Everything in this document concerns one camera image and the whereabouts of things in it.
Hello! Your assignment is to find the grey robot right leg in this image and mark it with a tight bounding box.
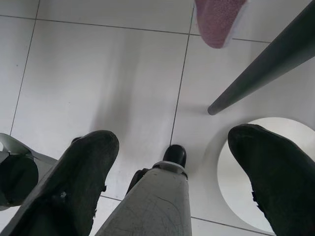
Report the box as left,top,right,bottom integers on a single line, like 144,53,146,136
94,161,192,236

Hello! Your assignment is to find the white round stand base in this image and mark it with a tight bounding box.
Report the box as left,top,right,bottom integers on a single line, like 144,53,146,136
216,117,315,233

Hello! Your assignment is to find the dark grey metal table leg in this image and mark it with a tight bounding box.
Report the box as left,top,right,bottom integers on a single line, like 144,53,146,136
207,0,315,116

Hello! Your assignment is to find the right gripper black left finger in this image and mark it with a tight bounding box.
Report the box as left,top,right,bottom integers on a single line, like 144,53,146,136
9,130,120,236

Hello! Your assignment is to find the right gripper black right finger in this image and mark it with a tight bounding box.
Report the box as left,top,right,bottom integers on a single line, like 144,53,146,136
227,124,315,236

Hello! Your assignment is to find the black robot right foot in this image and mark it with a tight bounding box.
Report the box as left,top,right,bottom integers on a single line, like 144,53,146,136
162,144,187,170

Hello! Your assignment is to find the pink person shoe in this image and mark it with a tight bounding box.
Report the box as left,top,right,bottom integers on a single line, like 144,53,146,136
193,0,248,49

